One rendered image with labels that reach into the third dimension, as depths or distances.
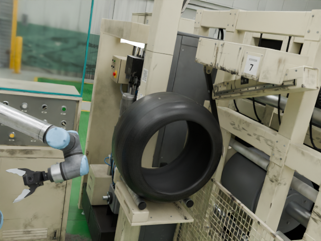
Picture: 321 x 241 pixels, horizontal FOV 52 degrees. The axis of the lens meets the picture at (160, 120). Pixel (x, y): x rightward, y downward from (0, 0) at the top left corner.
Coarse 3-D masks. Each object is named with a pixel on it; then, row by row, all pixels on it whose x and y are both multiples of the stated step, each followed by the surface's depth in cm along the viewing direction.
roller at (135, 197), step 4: (128, 188) 184; (132, 192) 179; (132, 196) 177; (136, 196) 175; (136, 200) 172; (140, 200) 170; (136, 204) 173; (140, 204) 168; (144, 204) 169; (140, 208) 169; (144, 208) 170
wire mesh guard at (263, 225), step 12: (228, 192) 181; (240, 204) 170; (216, 216) 190; (240, 216) 170; (252, 216) 161; (216, 228) 189; (252, 228) 161; (264, 228) 153; (180, 240) 228; (216, 240) 188; (264, 240) 153; (276, 240) 145
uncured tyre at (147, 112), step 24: (144, 96) 176; (168, 96) 168; (120, 120) 171; (144, 120) 156; (168, 120) 158; (192, 120) 162; (216, 120) 173; (120, 144) 161; (144, 144) 157; (192, 144) 200; (216, 144) 173; (120, 168) 163; (144, 168) 195; (168, 168) 199; (192, 168) 198; (216, 168) 182; (144, 192) 165; (168, 192) 172; (192, 192) 177
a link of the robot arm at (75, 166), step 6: (72, 156) 154; (78, 156) 155; (84, 156) 156; (66, 162) 155; (72, 162) 154; (78, 162) 154; (84, 162) 154; (60, 168) 153; (66, 168) 153; (72, 168) 153; (78, 168) 153; (84, 168) 154; (66, 174) 153; (72, 174) 153; (78, 174) 154; (84, 174) 156
